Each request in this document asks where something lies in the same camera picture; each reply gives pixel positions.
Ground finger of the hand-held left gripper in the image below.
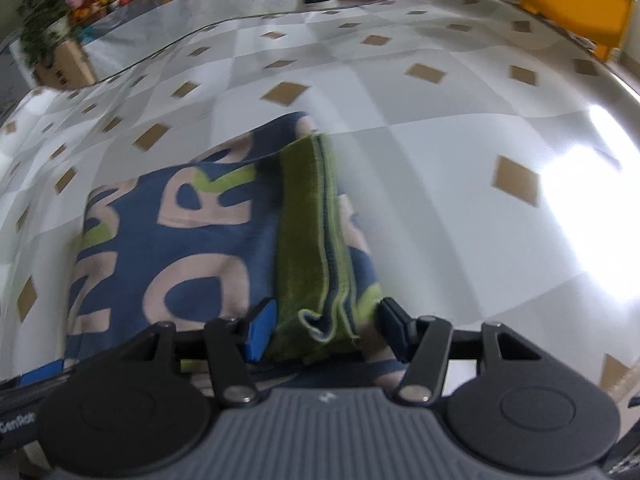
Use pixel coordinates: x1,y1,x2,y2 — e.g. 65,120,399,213
17,360,78,388

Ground yellow plastic chair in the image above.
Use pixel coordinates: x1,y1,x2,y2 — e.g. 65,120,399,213
514,0,637,63

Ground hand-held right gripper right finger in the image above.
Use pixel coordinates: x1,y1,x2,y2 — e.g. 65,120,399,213
379,298,541,407

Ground brown cardboard box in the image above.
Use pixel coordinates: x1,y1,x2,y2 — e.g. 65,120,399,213
37,42,97,92

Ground green potted plant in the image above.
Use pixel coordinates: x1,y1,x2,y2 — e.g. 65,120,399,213
15,0,101,68

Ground cloth-covered side table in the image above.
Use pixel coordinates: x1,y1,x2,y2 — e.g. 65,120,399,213
80,0,306,83

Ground basket of fruit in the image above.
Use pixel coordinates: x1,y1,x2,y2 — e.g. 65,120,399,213
67,0,151,23

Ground blue letter-print pants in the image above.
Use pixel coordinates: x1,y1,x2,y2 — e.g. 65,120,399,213
65,111,408,391

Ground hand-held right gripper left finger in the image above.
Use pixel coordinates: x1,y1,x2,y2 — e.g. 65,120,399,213
112,298,278,407

